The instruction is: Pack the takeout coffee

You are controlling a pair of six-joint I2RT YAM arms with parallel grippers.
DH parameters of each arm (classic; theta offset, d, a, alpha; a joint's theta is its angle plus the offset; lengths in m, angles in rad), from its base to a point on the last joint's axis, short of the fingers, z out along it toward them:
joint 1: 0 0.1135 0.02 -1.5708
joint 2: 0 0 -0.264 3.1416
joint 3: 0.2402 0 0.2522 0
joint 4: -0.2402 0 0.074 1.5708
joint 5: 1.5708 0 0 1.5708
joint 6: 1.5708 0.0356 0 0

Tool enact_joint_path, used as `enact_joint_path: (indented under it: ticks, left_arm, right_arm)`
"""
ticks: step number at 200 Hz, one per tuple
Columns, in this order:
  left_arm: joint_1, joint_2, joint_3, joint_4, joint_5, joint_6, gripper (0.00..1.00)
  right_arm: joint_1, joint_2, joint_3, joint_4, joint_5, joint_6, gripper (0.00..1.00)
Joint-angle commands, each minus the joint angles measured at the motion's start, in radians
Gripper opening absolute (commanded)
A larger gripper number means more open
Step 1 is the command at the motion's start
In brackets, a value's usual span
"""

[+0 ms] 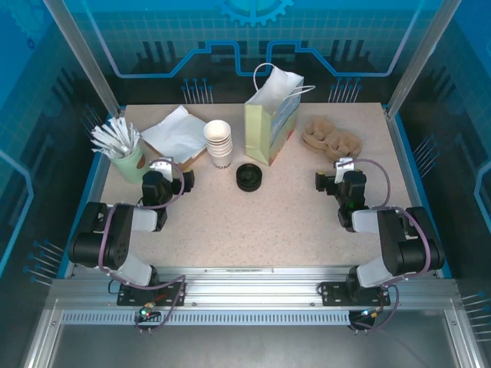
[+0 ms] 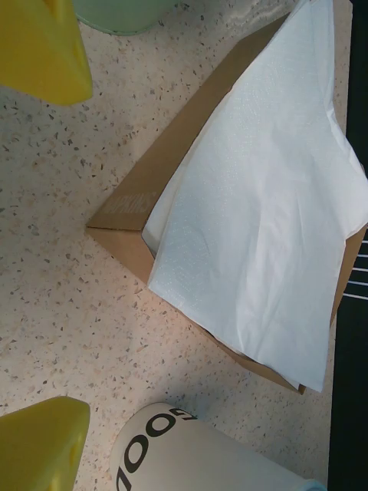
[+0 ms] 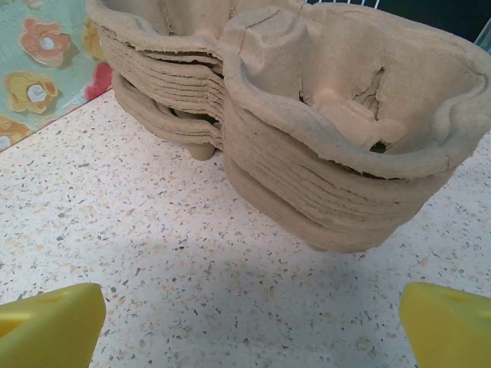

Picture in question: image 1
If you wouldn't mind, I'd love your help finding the brown pulp cup carrier stack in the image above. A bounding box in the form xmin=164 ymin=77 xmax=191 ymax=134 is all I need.
xmin=302 ymin=117 xmax=364 ymax=169

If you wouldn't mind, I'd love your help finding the stack of white paper cups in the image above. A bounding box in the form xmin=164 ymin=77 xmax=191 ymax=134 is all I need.
xmin=203 ymin=119 xmax=234 ymax=170

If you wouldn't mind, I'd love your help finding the stack of black cup lids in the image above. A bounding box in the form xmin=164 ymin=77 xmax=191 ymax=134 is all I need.
xmin=235 ymin=162 xmax=264 ymax=192

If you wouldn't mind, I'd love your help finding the green paper gift bag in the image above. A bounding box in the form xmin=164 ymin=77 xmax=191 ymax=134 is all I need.
xmin=244 ymin=63 xmax=316 ymax=167

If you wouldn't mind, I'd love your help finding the green straw holder cup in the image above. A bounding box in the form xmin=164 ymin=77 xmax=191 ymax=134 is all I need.
xmin=110 ymin=143 xmax=153 ymax=186

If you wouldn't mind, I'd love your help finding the white paper napkin stack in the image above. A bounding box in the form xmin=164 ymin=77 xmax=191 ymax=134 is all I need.
xmin=155 ymin=104 xmax=193 ymax=127

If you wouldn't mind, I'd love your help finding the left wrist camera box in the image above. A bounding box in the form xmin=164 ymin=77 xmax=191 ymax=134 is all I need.
xmin=148 ymin=158 xmax=174 ymax=180

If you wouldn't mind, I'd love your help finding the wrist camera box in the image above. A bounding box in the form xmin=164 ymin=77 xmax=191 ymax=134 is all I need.
xmin=148 ymin=158 xmax=174 ymax=180
xmin=334 ymin=156 xmax=356 ymax=184

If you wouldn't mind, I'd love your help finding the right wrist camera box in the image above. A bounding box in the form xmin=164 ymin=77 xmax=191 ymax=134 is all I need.
xmin=334 ymin=156 xmax=356 ymax=184

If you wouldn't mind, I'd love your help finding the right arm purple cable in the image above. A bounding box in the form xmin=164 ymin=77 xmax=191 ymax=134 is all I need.
xmin=347 ymin=158 xmax=431 ymax=335

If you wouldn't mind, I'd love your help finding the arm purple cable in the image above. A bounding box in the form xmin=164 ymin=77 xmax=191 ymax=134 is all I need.
xmin=97 ymin=159 xmax=188 ymax=335
xmin=347 ymin=158 xmax=431 ymax=335

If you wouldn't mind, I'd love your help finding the blue-edged aluminium side rail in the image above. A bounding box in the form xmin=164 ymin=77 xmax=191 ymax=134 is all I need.
xmin=382 ymin=102 xmax=455 ymax=280
xmin=70 ymin=103 xmax=127 ymax=279

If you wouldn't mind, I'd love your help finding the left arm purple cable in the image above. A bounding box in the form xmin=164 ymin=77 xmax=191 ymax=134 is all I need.
xmin=97 ymin=159 xmax=188 ymax=335

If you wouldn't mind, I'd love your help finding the cable connector with LED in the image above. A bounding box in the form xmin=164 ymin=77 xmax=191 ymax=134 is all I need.
xmin=354 ymin=307 xmax=386 ymax=322
xmin=138 ymin=302 xmax=161 ymax=322

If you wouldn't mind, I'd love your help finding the aluminium mounting rail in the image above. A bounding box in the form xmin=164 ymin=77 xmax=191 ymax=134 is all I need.
xmin=48 ymin=265 xmax=460 ymax=310

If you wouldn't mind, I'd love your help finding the aluminium frame post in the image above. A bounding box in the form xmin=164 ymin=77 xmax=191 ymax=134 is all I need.
xmin=386 ymin=0 xmax=463 ymax=118
xmin=42 ymin=0 xmax=124 ymax=118

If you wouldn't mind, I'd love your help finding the slotted grey cable duct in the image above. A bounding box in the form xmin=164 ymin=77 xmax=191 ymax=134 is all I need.
xmin=60 ymin=310 xmax=353 ymax=326

